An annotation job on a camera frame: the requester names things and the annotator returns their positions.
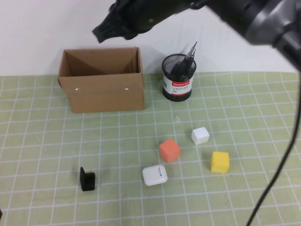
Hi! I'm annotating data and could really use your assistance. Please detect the white earbuds case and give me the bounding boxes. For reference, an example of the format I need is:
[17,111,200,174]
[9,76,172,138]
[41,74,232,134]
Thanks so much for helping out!
[141,164,168,187]

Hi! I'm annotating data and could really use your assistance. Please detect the black L-shaped bracket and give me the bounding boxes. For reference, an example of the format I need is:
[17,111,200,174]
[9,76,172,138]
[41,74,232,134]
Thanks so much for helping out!
[79,166,96,192]

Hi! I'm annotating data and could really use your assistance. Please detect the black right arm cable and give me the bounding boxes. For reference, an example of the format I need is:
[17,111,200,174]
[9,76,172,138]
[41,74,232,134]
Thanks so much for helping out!
[245,70,301,226]

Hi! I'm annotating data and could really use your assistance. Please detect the brown cardboard box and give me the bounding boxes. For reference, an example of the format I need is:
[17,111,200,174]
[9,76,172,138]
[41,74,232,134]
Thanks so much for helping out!
[57,47,146,114]

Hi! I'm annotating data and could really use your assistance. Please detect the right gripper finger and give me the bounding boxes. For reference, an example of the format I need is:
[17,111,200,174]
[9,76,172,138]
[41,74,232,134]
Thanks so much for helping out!
[91,21,110,44]
[119,28,139,41]

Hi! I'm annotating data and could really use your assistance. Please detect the black mesh pen holder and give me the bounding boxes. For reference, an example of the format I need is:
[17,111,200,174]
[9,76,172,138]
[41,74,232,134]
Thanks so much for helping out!
[161,53,197,102]

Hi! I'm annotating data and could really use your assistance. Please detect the white foam block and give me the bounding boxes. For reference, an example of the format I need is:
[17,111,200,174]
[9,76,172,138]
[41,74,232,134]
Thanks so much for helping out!
[191,127,210,145]

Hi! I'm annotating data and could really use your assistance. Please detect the orange foam block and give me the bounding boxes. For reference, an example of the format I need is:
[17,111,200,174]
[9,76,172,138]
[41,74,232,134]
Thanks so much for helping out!
[159,138,182,164]

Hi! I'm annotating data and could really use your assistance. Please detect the black-handled screwdriver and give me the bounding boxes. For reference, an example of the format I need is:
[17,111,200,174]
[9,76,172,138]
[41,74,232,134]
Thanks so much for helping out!
[173,41,198,75]

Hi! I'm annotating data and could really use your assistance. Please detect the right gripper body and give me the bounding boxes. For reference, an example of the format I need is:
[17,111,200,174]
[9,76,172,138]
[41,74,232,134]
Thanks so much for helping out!
[103,0,191,41]

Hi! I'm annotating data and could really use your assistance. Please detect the green checked tablecloth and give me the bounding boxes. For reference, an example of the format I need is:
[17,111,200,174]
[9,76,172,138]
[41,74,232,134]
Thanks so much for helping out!
[0,72,301,226]

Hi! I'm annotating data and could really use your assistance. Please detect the yellow foam block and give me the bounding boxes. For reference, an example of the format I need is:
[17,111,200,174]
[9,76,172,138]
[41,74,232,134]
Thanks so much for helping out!
[210,151,230,174]

